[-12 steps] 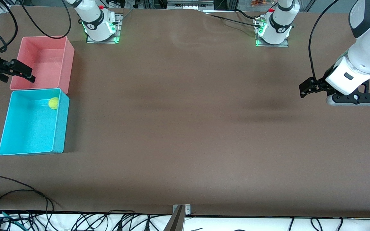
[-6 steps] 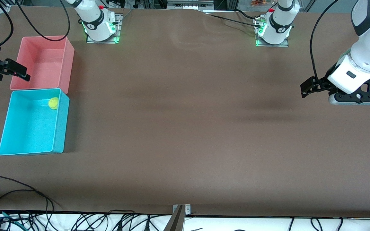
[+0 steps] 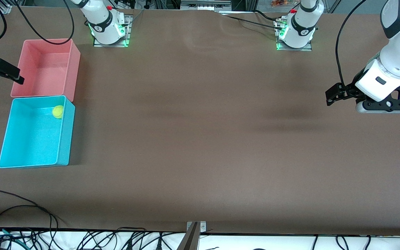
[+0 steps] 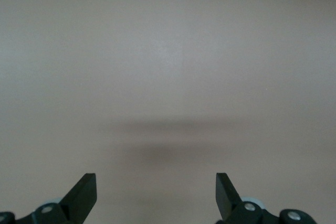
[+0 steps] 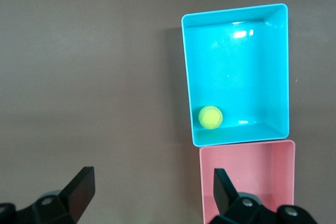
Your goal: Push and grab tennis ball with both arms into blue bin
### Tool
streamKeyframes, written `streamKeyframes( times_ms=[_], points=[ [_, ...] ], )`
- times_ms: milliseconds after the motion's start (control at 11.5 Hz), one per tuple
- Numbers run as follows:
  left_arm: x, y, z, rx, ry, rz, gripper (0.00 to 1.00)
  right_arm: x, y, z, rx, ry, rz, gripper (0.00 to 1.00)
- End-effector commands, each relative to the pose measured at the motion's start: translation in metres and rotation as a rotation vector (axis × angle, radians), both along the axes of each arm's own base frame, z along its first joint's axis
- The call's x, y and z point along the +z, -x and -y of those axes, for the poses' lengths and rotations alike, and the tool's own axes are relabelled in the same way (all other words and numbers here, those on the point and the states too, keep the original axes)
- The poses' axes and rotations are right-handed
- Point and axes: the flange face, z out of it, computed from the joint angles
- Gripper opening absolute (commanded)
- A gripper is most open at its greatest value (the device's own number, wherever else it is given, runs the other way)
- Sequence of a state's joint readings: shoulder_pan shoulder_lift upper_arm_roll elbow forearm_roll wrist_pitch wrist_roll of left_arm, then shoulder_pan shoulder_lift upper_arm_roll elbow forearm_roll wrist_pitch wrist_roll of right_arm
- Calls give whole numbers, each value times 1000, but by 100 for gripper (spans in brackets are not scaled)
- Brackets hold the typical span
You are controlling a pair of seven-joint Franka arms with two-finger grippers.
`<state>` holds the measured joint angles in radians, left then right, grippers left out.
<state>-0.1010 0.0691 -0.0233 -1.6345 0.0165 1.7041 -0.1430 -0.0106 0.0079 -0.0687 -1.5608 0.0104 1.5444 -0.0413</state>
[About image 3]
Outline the blue plastic bin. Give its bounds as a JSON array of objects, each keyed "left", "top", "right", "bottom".
[{"left": 0, "top": 95, "right": 76, "bottom": 169}]

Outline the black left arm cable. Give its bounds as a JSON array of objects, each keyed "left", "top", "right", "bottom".
[{"left": 335, "top": 0, "right": 367, "bottom": 89}]

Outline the metal table edge bracket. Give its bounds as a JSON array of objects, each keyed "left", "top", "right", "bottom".
[{"left": 186, "top": 221, "right": 207, "bottom": 250}]

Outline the pink plastic bin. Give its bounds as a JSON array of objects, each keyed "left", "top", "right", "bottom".
[{"left": 10, "top": 38, "right": 81, "bottom": 102}]

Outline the black base power cable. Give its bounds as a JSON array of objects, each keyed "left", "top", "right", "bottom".
[{"left": 226, "top": 16, "right": 284, "bottom": 30}]

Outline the black right arm loop cable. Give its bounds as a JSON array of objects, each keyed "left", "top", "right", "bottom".
[{"left": 12, "top": 0, "right": 75, "bottom": 44}]

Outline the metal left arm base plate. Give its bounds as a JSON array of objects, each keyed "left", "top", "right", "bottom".
[{"left": 276, "top": 19, "right": 313, "bottom": 52}]

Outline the aluminium frame bar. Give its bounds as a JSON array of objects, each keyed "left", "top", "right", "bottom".
[{"left": 180, "top": 0, "right": 232, "bottom": 11}]

